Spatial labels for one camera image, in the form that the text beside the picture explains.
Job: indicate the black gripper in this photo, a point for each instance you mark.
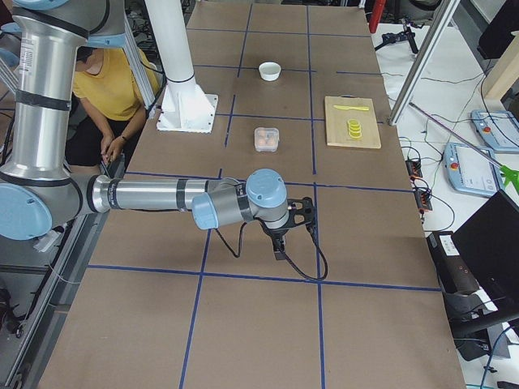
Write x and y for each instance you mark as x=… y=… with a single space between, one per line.
x=276 y=235

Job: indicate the clear plastic egg box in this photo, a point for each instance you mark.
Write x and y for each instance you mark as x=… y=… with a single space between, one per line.
x=272 y=133

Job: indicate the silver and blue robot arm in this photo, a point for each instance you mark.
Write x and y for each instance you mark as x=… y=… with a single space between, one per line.
x=37 y=193

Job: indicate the black computer box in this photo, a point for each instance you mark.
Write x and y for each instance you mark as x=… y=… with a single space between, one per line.
x=454 y=274

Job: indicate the yellow lemon slices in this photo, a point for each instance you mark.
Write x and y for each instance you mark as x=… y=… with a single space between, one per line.
x=354 y=128

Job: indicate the wooden cutting board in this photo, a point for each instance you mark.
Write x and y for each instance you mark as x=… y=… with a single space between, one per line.
x=336 y=123

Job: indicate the yellow plastic knife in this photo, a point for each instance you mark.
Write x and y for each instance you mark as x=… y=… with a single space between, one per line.
x=350 y=107

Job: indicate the white paper bowl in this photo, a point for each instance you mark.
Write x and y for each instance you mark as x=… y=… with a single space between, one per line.
x=269 y=71

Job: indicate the blue teach pendant near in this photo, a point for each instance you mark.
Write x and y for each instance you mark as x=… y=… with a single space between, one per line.
x=469 y=172

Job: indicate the blue teach pendant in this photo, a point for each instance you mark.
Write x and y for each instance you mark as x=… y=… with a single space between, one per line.
x=498 y=130
x=469 y=172

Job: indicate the black monitor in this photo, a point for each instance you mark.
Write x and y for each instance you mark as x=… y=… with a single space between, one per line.
x=488 y=243

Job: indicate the person in yellow shirt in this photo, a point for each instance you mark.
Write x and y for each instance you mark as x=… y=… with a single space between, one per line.
x=105 y=86

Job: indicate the reacher grabber stick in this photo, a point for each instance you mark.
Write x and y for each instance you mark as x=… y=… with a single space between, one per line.
x=510 y=175

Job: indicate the blue teach pendant far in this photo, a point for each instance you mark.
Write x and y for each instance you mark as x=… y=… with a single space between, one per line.
x=498 y=130

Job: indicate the red cylinder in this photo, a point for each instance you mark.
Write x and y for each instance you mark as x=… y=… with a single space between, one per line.
x=376 y=14

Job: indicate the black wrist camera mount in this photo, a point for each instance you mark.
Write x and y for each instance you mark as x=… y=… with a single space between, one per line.
x=301 y=212

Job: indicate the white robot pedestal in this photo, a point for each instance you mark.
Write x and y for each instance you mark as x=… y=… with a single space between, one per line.
x=185 y=106

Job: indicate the aluminium frame post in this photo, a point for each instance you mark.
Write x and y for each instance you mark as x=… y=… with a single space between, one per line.
x=439 y=23

